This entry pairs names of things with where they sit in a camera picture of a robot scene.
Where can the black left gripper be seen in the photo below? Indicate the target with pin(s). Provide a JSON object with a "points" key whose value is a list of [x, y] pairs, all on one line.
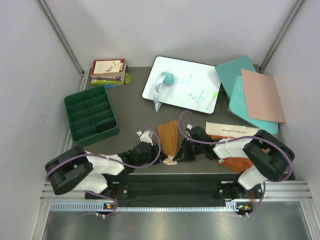
{"points": [[155, 151]]}

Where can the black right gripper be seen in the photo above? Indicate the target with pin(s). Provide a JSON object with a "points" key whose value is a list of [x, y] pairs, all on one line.
{"points": [[183, 152]]}

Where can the mustard brown underwear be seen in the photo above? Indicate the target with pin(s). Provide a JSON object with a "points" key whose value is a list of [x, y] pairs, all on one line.
{"points": [[169, 139]]}

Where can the black ribbed underwear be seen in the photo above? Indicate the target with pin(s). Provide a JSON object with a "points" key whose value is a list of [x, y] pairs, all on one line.
{"points": [[105, 126]]}

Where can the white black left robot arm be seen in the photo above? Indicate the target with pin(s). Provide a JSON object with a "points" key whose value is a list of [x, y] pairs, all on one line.
{"points": [[81, 170]]}

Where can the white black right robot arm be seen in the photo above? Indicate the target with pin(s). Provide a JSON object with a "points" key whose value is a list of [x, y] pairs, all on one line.
{"points": [[269, 156]]}

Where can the orange underwear white waistband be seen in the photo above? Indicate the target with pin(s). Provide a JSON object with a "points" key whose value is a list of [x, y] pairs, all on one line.
{"points": [[225, 131]]}

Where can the green whiteboard marker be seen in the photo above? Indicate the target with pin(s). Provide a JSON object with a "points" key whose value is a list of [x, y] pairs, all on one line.
{"points": [[212, 100]]}

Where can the white dry-erase board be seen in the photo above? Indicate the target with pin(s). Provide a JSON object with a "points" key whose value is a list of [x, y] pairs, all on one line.
{"points": [[193, 86]]}

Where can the green divided plastic tray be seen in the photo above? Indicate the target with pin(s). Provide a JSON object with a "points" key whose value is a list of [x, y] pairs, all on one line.
{"points": [[87, 109]]}

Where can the blue cover book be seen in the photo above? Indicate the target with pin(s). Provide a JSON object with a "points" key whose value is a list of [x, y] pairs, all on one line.
{"points": [[110, 86]]}

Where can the dark teal folding board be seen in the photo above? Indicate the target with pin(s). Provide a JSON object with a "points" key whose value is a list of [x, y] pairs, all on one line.
{"points": [[229, 71]]}

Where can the pink folding board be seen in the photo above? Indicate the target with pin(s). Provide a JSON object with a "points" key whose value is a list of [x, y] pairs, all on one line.
{"points": [[261, 97]]}

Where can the red cover book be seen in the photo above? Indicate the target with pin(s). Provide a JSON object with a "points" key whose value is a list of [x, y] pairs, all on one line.
{"points": [[108, 68]]}

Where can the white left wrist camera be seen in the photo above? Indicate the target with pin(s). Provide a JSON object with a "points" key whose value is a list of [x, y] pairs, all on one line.
{"points": [[145, 137]]}

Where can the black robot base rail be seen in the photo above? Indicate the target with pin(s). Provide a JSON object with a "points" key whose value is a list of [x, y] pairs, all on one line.
{"points": [[176, 190]]}

